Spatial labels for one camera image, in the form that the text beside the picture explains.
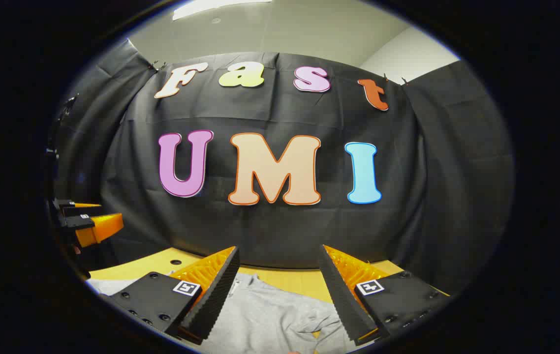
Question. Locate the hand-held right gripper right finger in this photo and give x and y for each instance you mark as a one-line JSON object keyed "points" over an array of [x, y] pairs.
{"points": [[346, 300]]}

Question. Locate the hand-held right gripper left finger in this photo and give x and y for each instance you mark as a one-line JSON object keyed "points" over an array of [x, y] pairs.
{"points": [[213, 300]]}

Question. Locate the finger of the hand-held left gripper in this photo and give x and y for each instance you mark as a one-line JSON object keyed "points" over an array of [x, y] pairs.
{"points": [[98, 230], [80, 206]]}

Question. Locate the grey sweatshirt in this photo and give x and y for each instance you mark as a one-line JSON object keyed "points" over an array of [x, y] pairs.
{"points": [[270, 314]]}

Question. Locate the black backdrop cloth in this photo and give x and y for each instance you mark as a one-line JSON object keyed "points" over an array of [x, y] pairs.
{"points": [[270, 231]]}

